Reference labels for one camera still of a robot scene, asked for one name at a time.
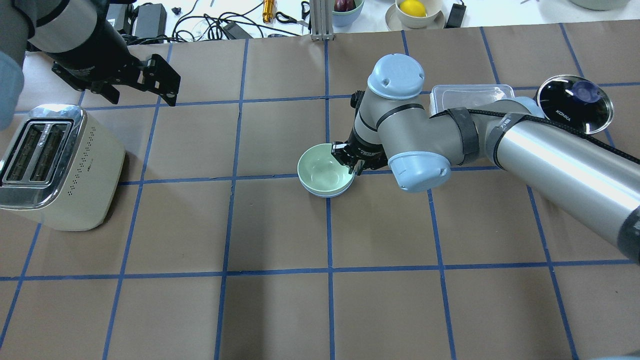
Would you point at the bowl with red fruit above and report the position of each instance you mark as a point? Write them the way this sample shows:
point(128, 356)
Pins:
point(346, 12)

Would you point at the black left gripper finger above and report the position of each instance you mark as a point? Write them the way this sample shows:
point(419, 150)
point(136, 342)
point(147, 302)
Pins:
point(159, 77)

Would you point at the green bowl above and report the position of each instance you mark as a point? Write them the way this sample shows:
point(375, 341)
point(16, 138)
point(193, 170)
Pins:
point(320, 170)

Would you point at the white plate under bowl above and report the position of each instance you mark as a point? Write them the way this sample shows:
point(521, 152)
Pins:
point(396, 20)

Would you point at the clear plastic food container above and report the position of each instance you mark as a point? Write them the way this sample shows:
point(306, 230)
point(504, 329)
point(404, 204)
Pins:
point(469, 96)

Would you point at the dark blue saucepan with lid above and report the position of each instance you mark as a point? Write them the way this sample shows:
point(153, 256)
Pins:
point(575, 102)

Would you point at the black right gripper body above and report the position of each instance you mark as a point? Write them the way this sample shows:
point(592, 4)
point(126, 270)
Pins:
point(363, 148)

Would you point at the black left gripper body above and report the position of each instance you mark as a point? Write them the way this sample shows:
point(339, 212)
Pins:
point(93, 58)

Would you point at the cream silver toaster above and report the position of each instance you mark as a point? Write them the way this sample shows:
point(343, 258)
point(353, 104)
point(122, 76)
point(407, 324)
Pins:
point(61, 168)

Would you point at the aluminium frame post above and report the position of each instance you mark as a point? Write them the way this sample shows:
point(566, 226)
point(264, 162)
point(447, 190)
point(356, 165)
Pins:
point(321, 20)

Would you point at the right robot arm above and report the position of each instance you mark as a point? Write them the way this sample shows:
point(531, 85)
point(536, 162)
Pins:
point(597, 184)

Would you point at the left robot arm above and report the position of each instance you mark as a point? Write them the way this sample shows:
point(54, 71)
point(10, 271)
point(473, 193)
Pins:
point(51, 26)

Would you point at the black power adapter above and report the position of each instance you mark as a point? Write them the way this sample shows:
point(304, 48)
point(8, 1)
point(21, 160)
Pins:
point(150, 21)

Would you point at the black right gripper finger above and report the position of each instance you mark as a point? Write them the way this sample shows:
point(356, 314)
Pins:
point(345, 158)

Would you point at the bowl with lemon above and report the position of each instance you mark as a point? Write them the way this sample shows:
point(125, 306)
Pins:
point(419, 8)

